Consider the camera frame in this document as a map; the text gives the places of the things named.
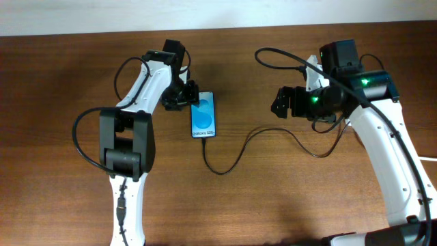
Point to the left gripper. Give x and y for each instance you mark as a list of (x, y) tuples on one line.
[(191, 98)]

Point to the blue Galaxy smartphone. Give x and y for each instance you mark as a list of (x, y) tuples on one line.
[(203, 121)]

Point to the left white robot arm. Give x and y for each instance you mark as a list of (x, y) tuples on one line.
[(127, 143)]

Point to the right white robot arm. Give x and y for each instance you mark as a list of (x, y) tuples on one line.
[(369, 100)]

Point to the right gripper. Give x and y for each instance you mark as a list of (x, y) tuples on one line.
[(297, 101)]

